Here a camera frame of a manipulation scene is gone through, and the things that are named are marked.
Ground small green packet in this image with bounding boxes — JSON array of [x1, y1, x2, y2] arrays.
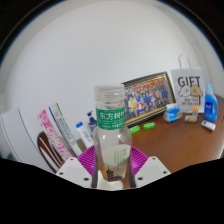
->
[[142, 121, 156, 130], [129, 125, 142, 135]]

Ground framed group photo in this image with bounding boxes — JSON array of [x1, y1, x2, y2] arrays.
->
[[121, 71, 177, 128]]

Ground white bottle blue cap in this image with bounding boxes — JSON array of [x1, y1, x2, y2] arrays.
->
[[75, 121, 95, 149]]

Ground white remote control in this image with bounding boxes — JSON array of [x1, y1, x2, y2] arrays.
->
[[200, 119, 217, 132]]

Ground white paper gift bag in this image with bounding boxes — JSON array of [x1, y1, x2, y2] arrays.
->
[[169, 54, 207, 114]]

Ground small beige packet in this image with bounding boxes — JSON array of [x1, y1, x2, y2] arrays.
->
[[184, 114, 199, 123]]

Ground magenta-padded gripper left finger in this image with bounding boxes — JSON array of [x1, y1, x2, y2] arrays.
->
[[55, 145, 98, 190]]

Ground small orange-capped bottle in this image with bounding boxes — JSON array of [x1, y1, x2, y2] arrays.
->
[[191, 105, 200, 117]]

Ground blue and white tissue pack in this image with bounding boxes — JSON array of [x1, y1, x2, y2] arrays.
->
[[162, 103, 183, 123]]

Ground pink and white tube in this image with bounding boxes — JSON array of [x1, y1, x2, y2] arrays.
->
[[37, 109, 75, 162]]

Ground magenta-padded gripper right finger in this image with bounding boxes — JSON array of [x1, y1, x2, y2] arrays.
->
[[127, 145, 172, 189]]

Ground dark blue pump bottle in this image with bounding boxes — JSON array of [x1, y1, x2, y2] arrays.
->
[[86, 110, 98, 133]]

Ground blue detergent bottle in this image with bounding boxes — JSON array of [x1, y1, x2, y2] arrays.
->
[[203, 83, 219, 123]]

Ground clear water bottle green label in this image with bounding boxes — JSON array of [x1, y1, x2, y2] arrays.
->
[[92, 84, 133, 183]]

